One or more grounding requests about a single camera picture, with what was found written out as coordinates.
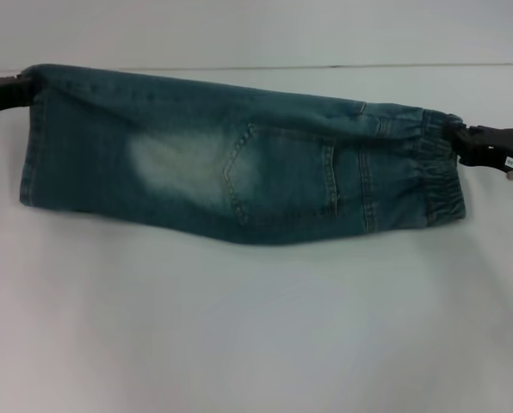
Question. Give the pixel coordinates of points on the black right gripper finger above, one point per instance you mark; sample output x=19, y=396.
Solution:
x=467, y=133
x=476, y=154

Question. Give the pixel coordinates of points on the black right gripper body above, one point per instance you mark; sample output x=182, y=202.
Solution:
x=512, y=148

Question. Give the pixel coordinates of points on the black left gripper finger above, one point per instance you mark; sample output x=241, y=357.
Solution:
x=4, y=103
x=7, y=86

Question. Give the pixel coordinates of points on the blue denim shorts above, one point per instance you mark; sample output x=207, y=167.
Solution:
x=261, y=172

